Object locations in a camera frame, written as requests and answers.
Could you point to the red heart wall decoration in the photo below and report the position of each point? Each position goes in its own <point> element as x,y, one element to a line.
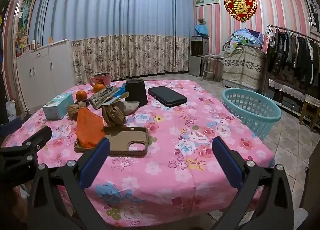
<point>240,6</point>

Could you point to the pink floral tablecloth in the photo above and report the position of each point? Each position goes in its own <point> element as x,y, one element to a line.
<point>170,130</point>

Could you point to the small round table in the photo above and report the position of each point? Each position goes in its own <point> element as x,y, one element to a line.
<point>212,56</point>

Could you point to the colourful wall poster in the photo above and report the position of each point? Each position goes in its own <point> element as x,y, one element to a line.
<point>25,13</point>

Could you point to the orange plastic bag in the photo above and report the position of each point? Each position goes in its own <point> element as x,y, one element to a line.
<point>88,127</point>

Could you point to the black and orange garment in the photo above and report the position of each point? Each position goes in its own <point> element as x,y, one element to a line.
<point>135,92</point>

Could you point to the grey water dispenser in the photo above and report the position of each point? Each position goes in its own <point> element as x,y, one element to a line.
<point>197,54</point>

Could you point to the white cloth bag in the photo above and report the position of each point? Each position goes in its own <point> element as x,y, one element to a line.
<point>130,108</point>

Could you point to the blue and floral curtain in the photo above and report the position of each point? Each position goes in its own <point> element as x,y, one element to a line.
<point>112,14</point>

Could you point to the pink mug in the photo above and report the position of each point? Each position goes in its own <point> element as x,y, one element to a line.
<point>100,79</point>

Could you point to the white cabinet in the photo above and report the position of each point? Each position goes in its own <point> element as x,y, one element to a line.
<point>50,69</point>

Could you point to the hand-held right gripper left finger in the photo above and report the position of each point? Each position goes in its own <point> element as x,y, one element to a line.
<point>96,160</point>

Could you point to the teal plastic basket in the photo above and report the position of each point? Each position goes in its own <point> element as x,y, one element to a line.
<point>250,115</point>

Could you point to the brown phone case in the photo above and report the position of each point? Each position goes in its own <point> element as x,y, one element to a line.
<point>122,140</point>

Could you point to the patterned cloth covered cabinet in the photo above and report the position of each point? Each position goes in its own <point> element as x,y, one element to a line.
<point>242,67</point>

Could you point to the row of hanging clothes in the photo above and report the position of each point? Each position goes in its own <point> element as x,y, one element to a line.
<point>295,52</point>

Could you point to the blue cloth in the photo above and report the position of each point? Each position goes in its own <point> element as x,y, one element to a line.
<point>201,29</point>

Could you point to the light blue packet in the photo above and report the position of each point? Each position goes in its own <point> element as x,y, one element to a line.
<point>120,94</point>

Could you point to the pink hanging bag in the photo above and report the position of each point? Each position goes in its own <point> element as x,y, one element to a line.
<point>267,41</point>

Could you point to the low cabinet with lace cloth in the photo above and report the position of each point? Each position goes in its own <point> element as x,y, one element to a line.
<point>287,88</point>

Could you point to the printed snack packet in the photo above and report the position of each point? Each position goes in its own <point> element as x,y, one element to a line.
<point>103,96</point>

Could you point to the light blue tissue box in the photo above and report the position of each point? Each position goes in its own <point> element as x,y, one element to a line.
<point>56,107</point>

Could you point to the small potted plant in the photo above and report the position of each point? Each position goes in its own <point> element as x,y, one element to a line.
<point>201,21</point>

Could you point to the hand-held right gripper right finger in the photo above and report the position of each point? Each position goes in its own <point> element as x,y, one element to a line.
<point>226,160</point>

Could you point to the orange fruit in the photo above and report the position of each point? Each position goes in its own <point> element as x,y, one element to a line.
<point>99,88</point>
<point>81,95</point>

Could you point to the white plastic bag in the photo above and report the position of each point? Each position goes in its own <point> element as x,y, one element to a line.
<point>10,110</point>

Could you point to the framed window picture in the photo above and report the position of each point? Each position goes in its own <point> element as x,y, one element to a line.
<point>312,9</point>

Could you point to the wooden stool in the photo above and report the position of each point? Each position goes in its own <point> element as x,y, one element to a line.
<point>311,101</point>

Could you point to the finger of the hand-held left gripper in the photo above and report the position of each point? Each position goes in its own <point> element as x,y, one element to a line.
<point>11,127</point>
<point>37,138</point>

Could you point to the black zip case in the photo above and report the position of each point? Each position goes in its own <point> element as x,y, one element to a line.
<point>166,96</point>

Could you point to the dark wooden cabinet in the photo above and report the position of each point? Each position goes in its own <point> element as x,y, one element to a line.
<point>313,177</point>

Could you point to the pile of clothes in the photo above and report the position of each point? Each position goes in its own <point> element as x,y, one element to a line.
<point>242,36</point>

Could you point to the metal clothes rail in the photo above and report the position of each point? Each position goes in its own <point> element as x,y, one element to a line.
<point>287,29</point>

